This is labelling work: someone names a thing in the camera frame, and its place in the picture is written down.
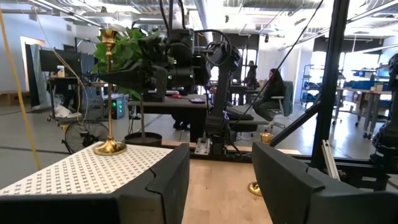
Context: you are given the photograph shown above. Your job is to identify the aluminium bracket strip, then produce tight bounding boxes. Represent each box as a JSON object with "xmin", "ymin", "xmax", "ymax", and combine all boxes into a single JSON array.
[{"xmin": 321, "ymin": 139, "xmax": 341, "ymax": 182}]

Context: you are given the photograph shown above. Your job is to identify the office chair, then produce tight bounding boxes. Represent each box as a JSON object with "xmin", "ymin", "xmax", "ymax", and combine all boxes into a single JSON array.
[{"xmin": 266, "ymin": 80, "xmax": 295, "ymax": 130}]

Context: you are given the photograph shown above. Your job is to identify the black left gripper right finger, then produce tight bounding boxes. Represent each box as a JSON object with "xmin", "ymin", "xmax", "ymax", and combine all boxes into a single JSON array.
[{"xmin": 251, "ymin": 141, "xmax": 398, "ymax": 224}]

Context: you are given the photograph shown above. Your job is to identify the dark monitor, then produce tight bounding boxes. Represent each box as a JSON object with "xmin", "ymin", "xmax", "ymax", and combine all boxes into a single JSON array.
[{"xmin": 38, "ymin": 49, "xmax": 83, "ymax": 77}]

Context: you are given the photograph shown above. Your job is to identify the silver mounting plate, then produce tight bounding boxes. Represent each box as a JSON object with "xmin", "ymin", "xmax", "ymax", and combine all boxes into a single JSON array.
[{"xmin": 194, "ymin": 137, "xmax": 212, "ymax": 156}]

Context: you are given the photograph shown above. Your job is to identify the standing person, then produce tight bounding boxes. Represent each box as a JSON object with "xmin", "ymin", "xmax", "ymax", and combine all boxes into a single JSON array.
[{"xmin": 245, "ymin": 60, "xmax": 259, "ymax": 90}]

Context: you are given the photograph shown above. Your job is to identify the wooden workbench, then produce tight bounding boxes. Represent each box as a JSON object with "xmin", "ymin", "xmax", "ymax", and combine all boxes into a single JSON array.
[{"xmin": 331, "ymin": 86, "xmax": 393, "ymax": 139}]

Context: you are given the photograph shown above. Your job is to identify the white patterned mat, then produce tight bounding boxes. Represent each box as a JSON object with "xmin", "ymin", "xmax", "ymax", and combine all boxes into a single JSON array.
[{"xmin": 0, "ymin": 141, "xmax": 174, "ymax": 197}]

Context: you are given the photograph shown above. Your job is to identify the seated person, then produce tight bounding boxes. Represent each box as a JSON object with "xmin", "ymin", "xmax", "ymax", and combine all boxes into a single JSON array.
[{"xmin": 252, "ymin": 68, "xmax": 287, "ymax": 126}]

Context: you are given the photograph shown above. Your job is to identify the metal storage shelf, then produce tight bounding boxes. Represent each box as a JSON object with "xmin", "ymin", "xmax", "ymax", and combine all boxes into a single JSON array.
[{"xmin": 299, "ymin": 63, "xmax": 315, "ymax": 106}]

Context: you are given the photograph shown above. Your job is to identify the black diagonal frame brace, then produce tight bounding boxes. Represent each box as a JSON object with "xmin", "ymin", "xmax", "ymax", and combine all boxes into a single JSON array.
[{"xmin": 269, "ymin": 101, "xmax": 323, "ymax": 148}]

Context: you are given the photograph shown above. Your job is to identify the potted green plant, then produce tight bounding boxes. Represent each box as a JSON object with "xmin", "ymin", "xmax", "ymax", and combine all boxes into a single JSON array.
[{"xmin": 92, "ymin": 27, "xmax": 175, "ymax": 147}]

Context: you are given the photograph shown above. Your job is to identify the black floor fan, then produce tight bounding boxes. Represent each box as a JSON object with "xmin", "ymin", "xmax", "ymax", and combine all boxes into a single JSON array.
[{"xmin": 61, "ymin": 121, "xmax": 110, "ymax": 155}]

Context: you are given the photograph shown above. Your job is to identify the black desk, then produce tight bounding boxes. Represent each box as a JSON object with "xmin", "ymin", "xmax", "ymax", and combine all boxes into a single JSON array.
[{"xmin": 127, "ymin": 94, "xmax": 213, "ymax": 143}]

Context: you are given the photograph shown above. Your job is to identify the black frame post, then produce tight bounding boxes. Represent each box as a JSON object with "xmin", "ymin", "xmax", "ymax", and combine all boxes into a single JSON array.
[{"xmin": 310, "ymin": 0, "xmax": 351, "ymax": 170}]

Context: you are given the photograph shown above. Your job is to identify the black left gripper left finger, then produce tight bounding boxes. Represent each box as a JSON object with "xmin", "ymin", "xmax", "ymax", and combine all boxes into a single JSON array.
[{"xmin": 0, "ymin": 142, "xmax": 191, "ymax": 224}]

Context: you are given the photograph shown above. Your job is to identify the equipment cart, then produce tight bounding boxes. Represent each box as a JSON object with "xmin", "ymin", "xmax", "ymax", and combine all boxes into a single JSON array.
[{"xmin": 46, "ymin": 76, "xmax": 88, "ymax": 126}]

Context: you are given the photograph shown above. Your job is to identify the thin black diagonal cable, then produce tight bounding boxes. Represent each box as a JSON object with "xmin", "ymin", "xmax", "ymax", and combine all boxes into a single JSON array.
[{"xmin": 232, "ymin": 0, "xmax": 325, "ymax": 127}]

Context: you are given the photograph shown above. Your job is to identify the black stand with device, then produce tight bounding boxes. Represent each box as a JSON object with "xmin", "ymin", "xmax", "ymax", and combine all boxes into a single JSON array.
[{"xmin": 369, "ymin": 52, "xmax": 398, "ymax": 175}]

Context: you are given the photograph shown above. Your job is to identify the yellow cable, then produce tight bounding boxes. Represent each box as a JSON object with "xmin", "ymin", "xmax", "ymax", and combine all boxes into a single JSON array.
[{"xmin": 0, "ymin": 8, "xmax": 42, "ymax": 170}]

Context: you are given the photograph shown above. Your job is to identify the tall gold candlestick holder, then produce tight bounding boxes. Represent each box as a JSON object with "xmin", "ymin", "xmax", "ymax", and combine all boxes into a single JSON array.
[{"xmin": 93, "ymin": 29, "xmax": 128, "ymax": 156}]

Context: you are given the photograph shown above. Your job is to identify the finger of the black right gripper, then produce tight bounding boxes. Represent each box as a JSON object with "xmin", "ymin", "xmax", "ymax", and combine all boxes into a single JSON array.
[
  {"xmin": 141, "ymin": 64, "xmax": 169, "ymax": 103},
  {"xmin": 99, "ymin": 61, "xmax": 147, "ymax": 93}
]

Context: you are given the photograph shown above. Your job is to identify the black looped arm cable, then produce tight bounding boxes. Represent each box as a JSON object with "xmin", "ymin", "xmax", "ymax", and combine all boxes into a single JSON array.
[{"xmin": 193, "ymin": 29, "xmax": 233, "ymax": 68}]

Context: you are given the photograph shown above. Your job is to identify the black base frame rail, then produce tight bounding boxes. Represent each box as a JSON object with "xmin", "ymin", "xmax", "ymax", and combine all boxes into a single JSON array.
[{"xmin": 189, "ymin": 151, "xmax": 398, "ymax": 191}]

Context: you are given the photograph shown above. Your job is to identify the short gold candlestick holder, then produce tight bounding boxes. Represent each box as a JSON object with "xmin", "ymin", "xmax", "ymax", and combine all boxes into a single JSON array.
[{"xmin": 248, "ymin": 132, "xmax": 274, "ymax": 197}]

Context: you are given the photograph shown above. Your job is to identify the computer with green lights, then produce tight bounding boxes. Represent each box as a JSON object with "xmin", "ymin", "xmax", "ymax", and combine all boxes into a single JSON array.
[{"xmin": 103, "ymin": 93, "xmax": 127, "ymax": 121}]

